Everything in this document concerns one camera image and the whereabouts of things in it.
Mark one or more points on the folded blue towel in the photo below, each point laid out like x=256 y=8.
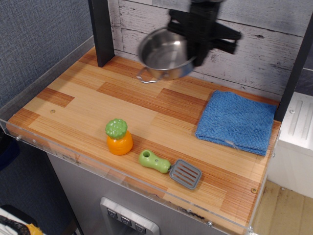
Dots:
x=238 y=122

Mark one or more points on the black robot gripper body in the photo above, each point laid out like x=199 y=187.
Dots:
x=200 y=24

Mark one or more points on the silver toy kitchen cabinet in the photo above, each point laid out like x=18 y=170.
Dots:
x=174 y=208

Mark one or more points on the silver button control panel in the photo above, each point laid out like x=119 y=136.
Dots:
x=123 y=221

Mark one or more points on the black vertical post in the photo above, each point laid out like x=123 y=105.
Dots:
x=102 y=31
x=295 y=72

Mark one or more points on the yellow black object corner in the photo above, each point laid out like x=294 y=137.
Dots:
x=20 y=228

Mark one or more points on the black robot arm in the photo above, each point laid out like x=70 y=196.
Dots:
x=201 y=30

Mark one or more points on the green grey toy spatula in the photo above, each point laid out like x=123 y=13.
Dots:
x=181 y=171

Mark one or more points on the white grooved side unit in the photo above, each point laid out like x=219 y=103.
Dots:
x=292 y=163

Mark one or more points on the stainless steel pot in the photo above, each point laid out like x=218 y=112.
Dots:
x=164 y=56

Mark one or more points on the black right vertical post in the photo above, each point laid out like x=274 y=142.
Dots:
x=295 y=72

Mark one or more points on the orange green toy pineapple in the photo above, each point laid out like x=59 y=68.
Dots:
x=119 y=139

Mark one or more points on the clear acrylic edge guard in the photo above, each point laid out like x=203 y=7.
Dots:
x=66 y=115

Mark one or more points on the black left vertical post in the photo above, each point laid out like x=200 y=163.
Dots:
x=102 y=31

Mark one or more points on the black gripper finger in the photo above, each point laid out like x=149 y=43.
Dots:
x=201 y=53
x=190 y=48

